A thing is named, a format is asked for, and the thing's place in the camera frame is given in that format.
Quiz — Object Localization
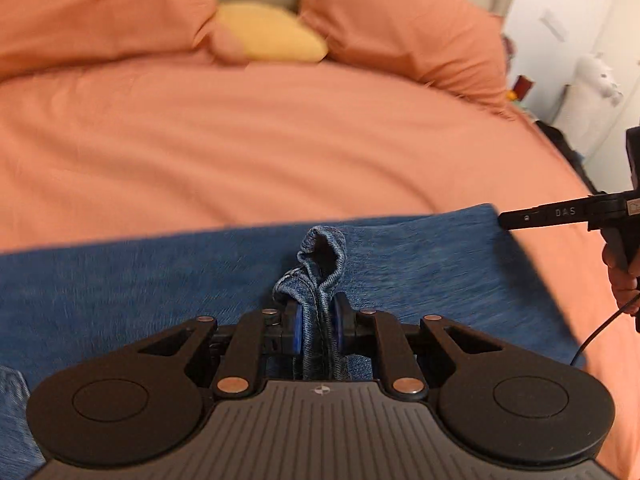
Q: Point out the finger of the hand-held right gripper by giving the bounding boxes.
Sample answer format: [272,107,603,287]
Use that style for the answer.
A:
[498,202,592,232]

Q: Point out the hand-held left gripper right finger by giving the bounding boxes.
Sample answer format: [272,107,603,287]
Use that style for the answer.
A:
[333,293,507,400]

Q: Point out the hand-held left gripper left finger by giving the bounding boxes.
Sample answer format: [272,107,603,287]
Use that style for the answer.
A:
[134,305,304,401]

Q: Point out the blue denim pants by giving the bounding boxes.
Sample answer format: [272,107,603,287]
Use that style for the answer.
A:
[0,203,587,480]

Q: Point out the person's right hand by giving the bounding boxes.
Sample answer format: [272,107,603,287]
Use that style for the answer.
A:
[602,244,640,312]

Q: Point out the dark object beside bed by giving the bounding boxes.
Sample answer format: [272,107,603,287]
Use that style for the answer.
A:
[536,121,596,193]

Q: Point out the white plush toy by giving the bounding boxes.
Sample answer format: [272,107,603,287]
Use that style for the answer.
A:
[552,53,626,147]

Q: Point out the small red object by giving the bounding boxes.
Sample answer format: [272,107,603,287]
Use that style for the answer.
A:
[508,75,535,103]

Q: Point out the orange bed cover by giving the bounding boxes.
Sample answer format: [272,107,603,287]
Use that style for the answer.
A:
[0,42,640,480]

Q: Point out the white wardrobe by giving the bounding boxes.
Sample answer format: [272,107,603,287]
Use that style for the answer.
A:
[500,0,640,161]

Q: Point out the orange pillow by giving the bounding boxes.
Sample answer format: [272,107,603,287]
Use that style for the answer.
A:
[299,0,516,111]
[0,0,251,81]

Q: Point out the yellow cushion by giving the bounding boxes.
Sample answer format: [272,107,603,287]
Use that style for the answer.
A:
[214,2,329,65]

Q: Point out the black cable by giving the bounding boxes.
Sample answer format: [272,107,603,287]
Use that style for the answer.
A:
[570,294,640,367]

